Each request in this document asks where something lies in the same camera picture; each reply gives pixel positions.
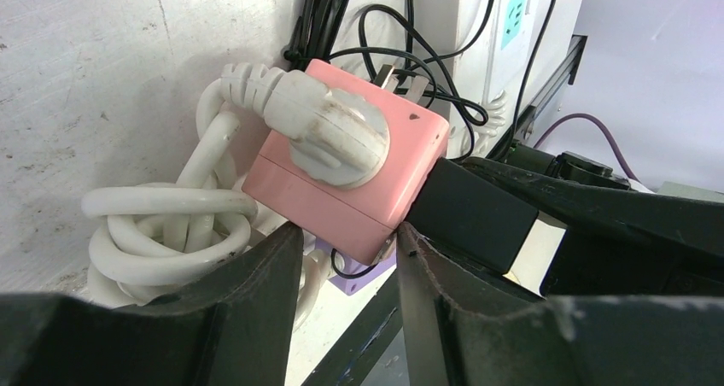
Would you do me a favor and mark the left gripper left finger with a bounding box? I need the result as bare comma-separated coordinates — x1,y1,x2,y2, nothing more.
1,223,304,385

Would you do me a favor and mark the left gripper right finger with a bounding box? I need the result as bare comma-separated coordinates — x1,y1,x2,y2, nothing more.
396,224,723,385

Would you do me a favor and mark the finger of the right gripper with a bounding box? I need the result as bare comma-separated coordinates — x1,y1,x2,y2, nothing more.
463,158,723,260

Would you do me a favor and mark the pink cube socket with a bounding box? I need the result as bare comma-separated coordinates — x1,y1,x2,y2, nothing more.
222,61,449,265

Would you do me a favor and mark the small black plug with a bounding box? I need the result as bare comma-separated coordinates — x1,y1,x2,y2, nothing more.
406,158,565,294

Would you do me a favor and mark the white multi-socket power strip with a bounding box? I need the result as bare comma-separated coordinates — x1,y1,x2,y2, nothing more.
447,0,583,158

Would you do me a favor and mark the black adapter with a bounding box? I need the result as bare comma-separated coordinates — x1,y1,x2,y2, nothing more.
281,0,559,164

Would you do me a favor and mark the purple power strip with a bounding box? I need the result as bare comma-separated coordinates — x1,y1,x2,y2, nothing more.
315,238,396,296

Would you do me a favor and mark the white cord of pink cube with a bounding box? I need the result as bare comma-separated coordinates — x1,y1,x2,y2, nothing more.
79,61,391,334

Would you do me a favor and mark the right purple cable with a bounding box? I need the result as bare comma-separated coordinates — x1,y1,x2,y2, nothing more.
531,111,640,183

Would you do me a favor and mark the aluminium frame rail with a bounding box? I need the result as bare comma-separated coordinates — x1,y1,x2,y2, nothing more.
515,34,588,141

